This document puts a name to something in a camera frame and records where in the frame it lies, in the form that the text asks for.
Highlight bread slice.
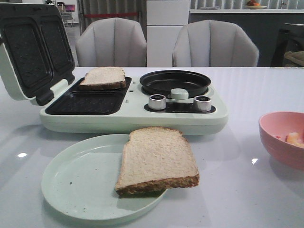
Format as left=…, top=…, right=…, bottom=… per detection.
left=79, top=66, right=126, bottom=90
left=115, top=127, right=200, bottom=195

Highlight breakfast maker lid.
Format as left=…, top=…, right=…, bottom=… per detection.
left=0, top=3, right=75, bottom=106

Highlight pink bowl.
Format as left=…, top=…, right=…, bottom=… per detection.
left=258, top=111, right=304, bottom=170

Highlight shrimp pieces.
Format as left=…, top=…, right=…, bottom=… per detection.
left=275, top=132, right=304, bottom=148

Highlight mint green breakfast maker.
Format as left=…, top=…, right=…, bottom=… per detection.
left=39, top=76, right=228, bottom=135

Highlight left silver control knob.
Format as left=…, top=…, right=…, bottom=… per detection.
left=148, top=94, right=166, bottom=110

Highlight silver control knob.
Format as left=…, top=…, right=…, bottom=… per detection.
left=193, top=95, right=212, bottom=112
left=148, top=94, right=166, bottom=110

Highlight black round frying pan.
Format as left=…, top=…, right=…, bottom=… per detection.
left=140, top=69, right=211, bottom=98

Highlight right silver control knob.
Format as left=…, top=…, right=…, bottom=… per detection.
left=193, top=95, right=212, bottom=112

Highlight left grey chair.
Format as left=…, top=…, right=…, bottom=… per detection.
left=76, top=18, right=147, bottom=67

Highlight grey chair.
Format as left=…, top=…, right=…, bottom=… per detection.
left=172, top=20, right=259, bottom=67
left=76, top=18, right=147, bottom=67

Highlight right grey chair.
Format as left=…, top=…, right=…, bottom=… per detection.
left=172, top=20, right=259, bottom=67

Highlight white cabinet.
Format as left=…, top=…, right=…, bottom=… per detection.
left=146, top=0, right=190, bottom=67

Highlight mint green plate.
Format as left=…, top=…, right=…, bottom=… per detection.
left=41, top=134, right=166, bottom=225

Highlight dark grey counter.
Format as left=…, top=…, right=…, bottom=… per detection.
left=190, top=9, right=304, bottom=67

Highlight fruit bowl on counter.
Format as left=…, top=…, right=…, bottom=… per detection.
left=245, top=0, right=267, bottom=10

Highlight dark armchair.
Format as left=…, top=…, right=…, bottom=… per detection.
left=271, top=23, right=304, bottom=67

